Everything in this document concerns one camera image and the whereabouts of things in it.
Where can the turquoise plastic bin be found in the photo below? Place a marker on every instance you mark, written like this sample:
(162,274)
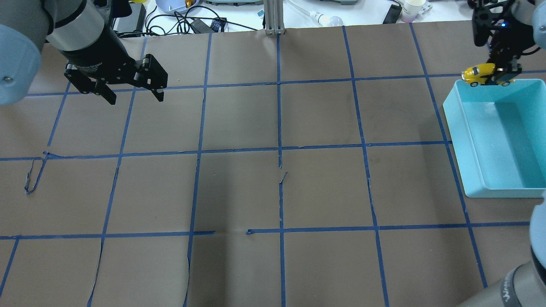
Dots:
(498,135)

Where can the paper cup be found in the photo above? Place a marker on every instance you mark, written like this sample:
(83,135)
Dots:
(411,9)

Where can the blue plate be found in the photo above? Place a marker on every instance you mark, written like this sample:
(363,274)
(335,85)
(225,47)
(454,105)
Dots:
(171,6)

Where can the white light bulb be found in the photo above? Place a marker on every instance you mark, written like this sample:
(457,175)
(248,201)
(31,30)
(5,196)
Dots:
(318,17)

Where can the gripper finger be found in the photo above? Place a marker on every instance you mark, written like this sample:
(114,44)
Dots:
(498,66)
(512,68)

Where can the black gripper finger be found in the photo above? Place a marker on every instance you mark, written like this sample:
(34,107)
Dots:
(102,89)
(158,92)

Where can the aluminium frame post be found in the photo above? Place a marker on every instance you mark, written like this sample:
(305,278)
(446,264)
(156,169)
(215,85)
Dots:
(274,17)

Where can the yellow beetle toy car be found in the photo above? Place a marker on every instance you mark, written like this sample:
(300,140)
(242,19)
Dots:
(482,74)

